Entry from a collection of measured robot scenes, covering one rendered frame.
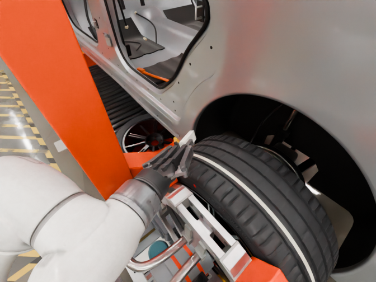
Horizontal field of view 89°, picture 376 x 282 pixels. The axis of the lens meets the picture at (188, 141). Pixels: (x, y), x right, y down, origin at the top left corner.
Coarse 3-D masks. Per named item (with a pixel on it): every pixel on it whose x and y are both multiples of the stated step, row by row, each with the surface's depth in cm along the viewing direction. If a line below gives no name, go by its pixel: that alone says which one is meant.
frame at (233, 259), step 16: (176, 192) 56; (160, 208) 83; (176, 208) 53; (192, 208) 56; (176, 224) 91; (192, 224) 50; (208, 224) 52; (176, 240) 90; (208, 240) 47; (224, 240) 48; (224, 256) 45; (240, 256) 45; (208, 272) 86; (224, 272) 46; (240, 272) 44
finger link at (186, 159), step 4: (188, 148) 48; (188, 152) 46; (184, 156) 45; (188, 156) 45; (192, 156) 48; (184, 160) 44; (188, 160) 45; (180, 164) 42; (184, 164) 42; (188, 164) 45; (180, 168) 41; (184, 168) 41; (188, 168) 44; (184, 176) 42
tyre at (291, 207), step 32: (192, 160) 63; (224, 160) 57; (256, 160) 56; (224, 192) 49; (256, 192) 50; (288, 192) 51; (256, 224) 45; (288, 224) 48; (320, 224) 51; (256, 256) 48; (288, 256) 45; (320, 256) 49
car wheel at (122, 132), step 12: (132, 120) 169; (144, 120) 170; (156, 120) 173; (120, 132) 159; (132, 132) 166; (144, 132) 179; (156, 132) 162; (168, 132) 181; (120, 144) 150; (132, 144) 172
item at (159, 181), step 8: (144, 168) 40; (152, 168) 44; (160, 168) 44; (168, 168) 43; (136, 176) 39; (144, 176) 38; (152, 176) 38; (160, 176) 39; (168, 176) 40; (152, 184) 37; (160, 184) 38; (168, 184) 40; (160, 192) 38; (160, 200) 39
